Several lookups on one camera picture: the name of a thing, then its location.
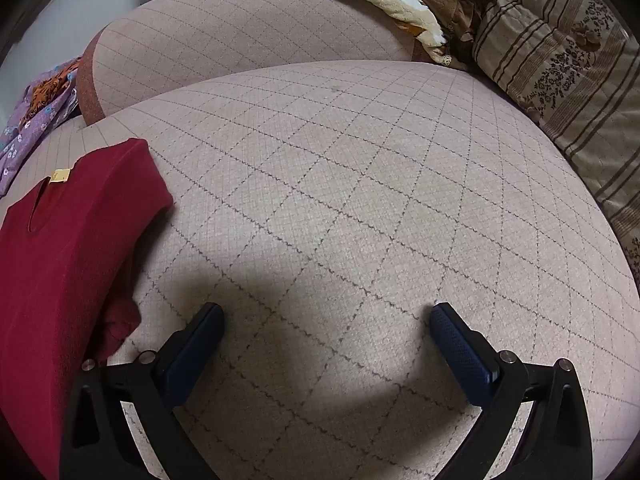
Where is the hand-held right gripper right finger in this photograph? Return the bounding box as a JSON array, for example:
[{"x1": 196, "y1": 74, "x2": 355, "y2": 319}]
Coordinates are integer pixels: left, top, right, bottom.
[{"x1": 430, "y1": 302, "x2": 596, "y2": 480}]

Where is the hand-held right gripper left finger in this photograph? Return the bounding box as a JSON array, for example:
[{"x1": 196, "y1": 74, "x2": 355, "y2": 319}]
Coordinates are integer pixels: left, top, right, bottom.
[{"x1": 59, "y1": 302, "x2": 226, "y2": 480}]

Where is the red shirt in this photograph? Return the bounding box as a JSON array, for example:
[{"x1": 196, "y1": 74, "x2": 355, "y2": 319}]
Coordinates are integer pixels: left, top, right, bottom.
[{"x1": 0, "y1": 138, "x2": 175, "y2": 480}]

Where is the large beige quilted mattress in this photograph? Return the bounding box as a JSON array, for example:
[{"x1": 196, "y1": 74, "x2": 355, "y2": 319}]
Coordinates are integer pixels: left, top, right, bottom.
[{"x1": 10, "y1": 60, "x2": 640, "y2": 480}]

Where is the purple floral cloth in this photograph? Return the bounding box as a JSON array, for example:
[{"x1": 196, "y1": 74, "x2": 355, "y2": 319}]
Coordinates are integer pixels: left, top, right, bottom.
[{"x1": 0, "y1": 56, "x2": 84, "y2": 197}]

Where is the brown striped quilt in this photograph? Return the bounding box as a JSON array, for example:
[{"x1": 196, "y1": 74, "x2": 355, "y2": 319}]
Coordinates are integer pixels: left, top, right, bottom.
[{"x1": 471, "y1": 0, "x2": 640, "y2": 288}]

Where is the beige quilted cushion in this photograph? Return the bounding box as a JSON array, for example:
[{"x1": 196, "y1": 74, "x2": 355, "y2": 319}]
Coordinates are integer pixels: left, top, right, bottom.
[{"x1": 81, "y1": 0, "x2": 426, "y2": 127}]

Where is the dark brown cloth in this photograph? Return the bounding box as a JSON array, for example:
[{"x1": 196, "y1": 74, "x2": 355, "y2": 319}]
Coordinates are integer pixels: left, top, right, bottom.
[{"x1": 415, "y1": 0, "x2": 507, "y2": 69}]

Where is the cream floral blanket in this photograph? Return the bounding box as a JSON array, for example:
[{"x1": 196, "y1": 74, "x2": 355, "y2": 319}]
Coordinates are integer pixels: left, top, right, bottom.
[{"x1": 290, "y1": 0, "x2": 449, "y2": 59}]

